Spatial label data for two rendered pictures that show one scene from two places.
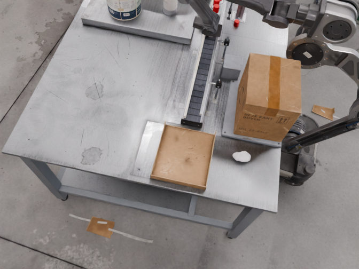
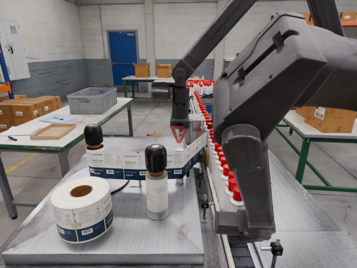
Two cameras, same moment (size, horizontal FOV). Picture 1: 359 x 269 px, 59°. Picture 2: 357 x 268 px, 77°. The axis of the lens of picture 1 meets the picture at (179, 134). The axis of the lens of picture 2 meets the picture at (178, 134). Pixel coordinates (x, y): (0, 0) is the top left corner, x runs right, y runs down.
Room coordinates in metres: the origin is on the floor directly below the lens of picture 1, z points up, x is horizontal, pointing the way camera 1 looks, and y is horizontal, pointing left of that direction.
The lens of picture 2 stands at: (0.85, 0.14, 1.51)
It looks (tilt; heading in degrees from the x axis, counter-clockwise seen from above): 20 degrees down; 353
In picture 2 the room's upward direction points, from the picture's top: straight up
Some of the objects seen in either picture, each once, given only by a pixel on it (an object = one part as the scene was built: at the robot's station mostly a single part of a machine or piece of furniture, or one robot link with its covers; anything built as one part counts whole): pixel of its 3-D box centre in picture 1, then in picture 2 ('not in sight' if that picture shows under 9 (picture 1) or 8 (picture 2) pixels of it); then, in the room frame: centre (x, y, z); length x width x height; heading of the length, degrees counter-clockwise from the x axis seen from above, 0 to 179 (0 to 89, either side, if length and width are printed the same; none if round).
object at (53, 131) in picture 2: not in sight; (54, 131); (2.89, 1.03, 0.82); 0.34 x 0.24 x 0.03; 173
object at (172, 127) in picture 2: not in sight; (179, 130); (1.62, 0.05, 1.23); 0.07 x 0.07 x 0.09; 83
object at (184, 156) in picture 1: (184, 153); not in sight; (0.66, -0.03, 0.85); 0.30 x 0.26 x 0.04; 173
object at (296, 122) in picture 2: not in sight; (296, 134); (3.62, -1.87, 0.39); 2.20 x 0.80 x 0.78; 167
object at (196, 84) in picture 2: not in sight; (198, 88); (4.10, -0.55, 0.98); 0.57 x 0.46 x 0.21; 83
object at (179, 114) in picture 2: not in sight; (180, 111); (1.61, 0.05, 1.31); 0.10 x 0.07 x 0.07; 173
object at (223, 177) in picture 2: not in sight; (225, 189); (1.60, -0.14, 0.98); 0.05 x 0.05 x 0.20
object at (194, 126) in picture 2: not in sight; (195, 138); (2.09, -0.11, 1.01); 0.14 x 0.13 x 0.26; 173
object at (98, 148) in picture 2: not in sight; (95, 152); (1.90, 0.43, 1.04); 0.09 x 0.09 x 0.29
